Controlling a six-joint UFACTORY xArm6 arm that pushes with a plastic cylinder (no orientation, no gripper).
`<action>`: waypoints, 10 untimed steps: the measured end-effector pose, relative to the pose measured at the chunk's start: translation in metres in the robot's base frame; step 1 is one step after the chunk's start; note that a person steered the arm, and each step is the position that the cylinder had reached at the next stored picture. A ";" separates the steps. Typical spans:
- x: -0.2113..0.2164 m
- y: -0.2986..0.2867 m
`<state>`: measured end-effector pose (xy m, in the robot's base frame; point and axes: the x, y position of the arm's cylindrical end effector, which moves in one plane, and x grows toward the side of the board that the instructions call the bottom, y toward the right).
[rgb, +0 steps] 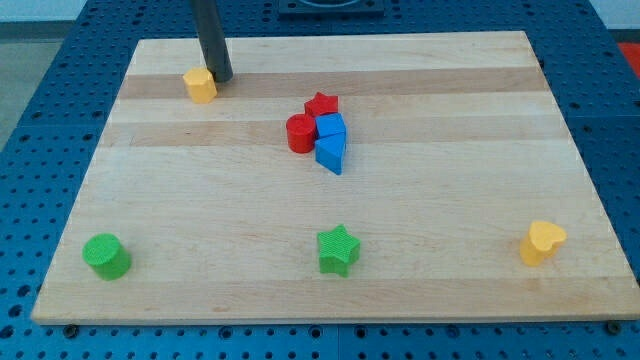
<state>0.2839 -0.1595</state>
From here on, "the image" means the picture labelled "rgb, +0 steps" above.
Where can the wooden board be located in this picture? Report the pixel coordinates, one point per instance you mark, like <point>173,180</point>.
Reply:
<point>454,146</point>

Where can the red star block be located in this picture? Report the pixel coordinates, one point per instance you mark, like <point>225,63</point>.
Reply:
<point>321,104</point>

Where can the red cylinder block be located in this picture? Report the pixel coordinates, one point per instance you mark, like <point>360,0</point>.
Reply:
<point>301,133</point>

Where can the green star block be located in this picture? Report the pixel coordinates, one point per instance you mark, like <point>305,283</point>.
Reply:
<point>338,250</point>

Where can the yellow hexagon block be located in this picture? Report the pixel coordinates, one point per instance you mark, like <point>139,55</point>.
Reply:
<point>200,85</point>

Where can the blue triangle block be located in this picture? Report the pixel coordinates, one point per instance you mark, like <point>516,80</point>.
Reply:
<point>330,151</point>

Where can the green cylinder block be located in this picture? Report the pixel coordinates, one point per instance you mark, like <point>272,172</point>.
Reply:
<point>106,256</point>

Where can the yellow heart block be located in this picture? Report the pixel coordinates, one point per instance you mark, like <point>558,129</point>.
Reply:
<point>541,241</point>

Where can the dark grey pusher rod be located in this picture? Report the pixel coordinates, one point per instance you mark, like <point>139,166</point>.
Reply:
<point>212,40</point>

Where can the blue cube block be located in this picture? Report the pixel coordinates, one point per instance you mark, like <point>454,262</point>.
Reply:
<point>330,124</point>

